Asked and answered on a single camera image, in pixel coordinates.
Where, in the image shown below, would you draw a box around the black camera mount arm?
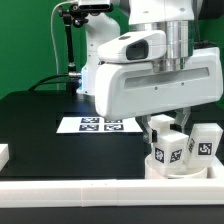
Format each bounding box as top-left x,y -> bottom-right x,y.
59,4 -> 88,95

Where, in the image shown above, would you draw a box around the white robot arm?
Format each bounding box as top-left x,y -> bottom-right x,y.
78,0 -> 223,130

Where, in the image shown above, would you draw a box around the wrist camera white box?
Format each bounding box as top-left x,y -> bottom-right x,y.
98,30 -> 167,64

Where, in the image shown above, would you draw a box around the white front fence bar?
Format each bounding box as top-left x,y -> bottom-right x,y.
0,179 -> 224,208

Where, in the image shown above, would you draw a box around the white cable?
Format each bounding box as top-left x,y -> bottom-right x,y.
50,0 -> 78,91

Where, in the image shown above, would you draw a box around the white marker base plate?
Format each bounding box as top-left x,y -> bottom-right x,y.
57,117 -> 141,134

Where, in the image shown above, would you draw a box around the white left fence piece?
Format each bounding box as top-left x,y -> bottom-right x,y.
0,144 -> 9,171

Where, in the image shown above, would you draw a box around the black cables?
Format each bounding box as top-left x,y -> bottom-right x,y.
27,73 -> 72,92

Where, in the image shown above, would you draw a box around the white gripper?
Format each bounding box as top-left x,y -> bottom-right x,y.
95,47 -> 222,144

